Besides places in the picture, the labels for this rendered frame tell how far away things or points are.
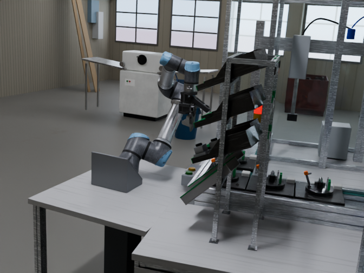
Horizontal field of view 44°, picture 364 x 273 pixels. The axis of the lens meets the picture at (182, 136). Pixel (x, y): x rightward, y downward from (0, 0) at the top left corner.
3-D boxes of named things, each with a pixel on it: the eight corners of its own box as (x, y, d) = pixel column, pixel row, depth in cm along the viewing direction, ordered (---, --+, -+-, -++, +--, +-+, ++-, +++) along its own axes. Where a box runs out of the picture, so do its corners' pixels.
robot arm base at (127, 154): (108, 161, 256) (115, 146, 260) (121, 174, 267) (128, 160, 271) (129, 164, 248) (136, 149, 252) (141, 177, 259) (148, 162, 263)
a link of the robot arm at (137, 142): (121, 154, 267) (130, 135, 273) (142, 163, 267) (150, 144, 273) (123, 147, 256) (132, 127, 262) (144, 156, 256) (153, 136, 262)
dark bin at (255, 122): (200, 154, 211) (194, 140, 211) (210, 148, 223) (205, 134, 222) (254, 138, 198) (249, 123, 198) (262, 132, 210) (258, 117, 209)
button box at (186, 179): (180, 184, 251) (181, 174, 250) (189, 173, 271) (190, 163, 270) (193, 186, 250) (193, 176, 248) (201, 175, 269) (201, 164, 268)
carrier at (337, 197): (294, 200, 226) (297, 176, 223) (295, 184, 249) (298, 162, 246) (344, 207, 221) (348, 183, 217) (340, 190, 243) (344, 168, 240)
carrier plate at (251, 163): (212, 167, 270) (213, 163, 269) (219, 156, 292) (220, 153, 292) (252, 172, 264) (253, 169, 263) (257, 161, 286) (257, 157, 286)
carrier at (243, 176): (199, 186, 238) (200, 163, 235) (208, 171, 260) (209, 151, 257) (245, 192, 232) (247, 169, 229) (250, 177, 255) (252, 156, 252)
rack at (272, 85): (208, 242, 197) (223, 57, 176) (222, 210, 231) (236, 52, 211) (257, 251, 192) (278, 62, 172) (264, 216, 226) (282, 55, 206)
